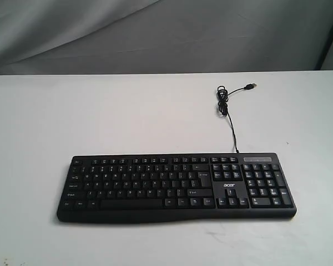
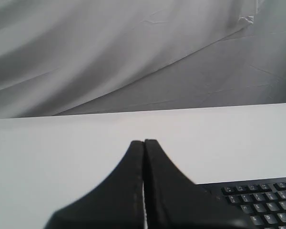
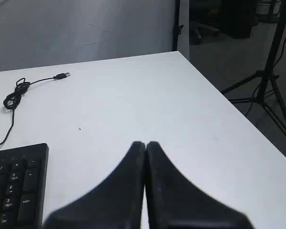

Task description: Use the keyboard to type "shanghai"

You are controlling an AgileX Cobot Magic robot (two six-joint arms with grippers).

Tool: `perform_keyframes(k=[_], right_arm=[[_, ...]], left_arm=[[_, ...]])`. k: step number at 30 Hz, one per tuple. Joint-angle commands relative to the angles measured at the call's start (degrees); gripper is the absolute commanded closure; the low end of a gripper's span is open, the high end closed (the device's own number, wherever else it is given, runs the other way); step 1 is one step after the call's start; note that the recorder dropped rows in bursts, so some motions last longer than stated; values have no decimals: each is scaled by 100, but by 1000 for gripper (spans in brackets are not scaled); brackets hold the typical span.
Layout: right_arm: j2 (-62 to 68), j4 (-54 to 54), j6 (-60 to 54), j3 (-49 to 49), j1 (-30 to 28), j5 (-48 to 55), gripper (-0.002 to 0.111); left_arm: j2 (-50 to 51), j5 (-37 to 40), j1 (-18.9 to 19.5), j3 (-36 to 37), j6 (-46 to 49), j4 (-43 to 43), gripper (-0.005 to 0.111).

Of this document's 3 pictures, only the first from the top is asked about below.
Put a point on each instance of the black acer keyboard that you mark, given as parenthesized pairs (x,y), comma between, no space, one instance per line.
(122,189)

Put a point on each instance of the grey backdrop cloth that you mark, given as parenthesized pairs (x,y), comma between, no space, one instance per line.
(157,37)

